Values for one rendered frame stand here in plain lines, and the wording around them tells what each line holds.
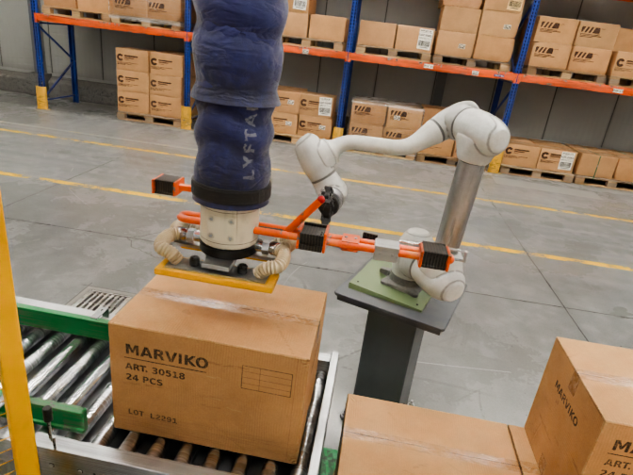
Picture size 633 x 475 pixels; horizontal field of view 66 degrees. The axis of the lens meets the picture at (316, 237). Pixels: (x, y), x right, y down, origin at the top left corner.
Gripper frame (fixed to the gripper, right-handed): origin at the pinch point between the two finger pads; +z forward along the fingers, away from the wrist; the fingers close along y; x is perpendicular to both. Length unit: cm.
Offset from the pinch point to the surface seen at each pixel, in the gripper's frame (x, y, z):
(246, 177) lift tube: 19.5, -18.2, 23.0
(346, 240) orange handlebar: -8.7, -2.0, 16.8
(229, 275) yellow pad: 22.0, 9.6, 26.7
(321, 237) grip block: -1.9, -2.9, 19.0
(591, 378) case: -86, 30, 16
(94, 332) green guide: 87, 64, -9
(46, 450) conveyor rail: 68, 65, 48
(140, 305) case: 52, 28, 21
